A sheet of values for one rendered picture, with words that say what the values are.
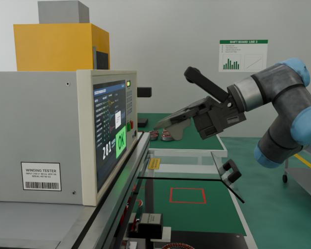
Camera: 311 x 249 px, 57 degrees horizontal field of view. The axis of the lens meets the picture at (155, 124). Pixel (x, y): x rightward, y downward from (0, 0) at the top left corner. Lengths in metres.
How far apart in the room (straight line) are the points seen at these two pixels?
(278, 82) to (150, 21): 5.31
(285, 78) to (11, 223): 0.57
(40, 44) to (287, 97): 3.99
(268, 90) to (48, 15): 4.21
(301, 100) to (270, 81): 0.08
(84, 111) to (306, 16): 6.03
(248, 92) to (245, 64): 5.27
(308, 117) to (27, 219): 0.52
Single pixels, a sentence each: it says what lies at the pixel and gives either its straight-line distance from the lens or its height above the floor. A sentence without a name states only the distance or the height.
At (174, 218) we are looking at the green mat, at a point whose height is 0.75.
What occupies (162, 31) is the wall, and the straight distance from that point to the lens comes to 5.86.
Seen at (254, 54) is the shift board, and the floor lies 1.64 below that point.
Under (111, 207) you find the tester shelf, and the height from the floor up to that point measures 1.12.
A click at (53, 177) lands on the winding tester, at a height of 1.16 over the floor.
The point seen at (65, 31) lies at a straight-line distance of 4.28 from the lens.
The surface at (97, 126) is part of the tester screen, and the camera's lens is 0.45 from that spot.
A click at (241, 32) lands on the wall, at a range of 5.96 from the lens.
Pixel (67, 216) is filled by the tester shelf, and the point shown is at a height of 1.11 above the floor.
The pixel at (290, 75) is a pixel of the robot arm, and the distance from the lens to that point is 0.69.
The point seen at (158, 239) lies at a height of 0.88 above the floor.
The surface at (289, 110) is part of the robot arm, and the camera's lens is 0.65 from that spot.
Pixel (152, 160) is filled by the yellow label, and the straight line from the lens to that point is 0.83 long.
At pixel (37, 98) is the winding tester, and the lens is 0.45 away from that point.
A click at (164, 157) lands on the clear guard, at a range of 0.86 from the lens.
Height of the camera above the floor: 1.32
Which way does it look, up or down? 11 degrees down
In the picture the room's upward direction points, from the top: straight up
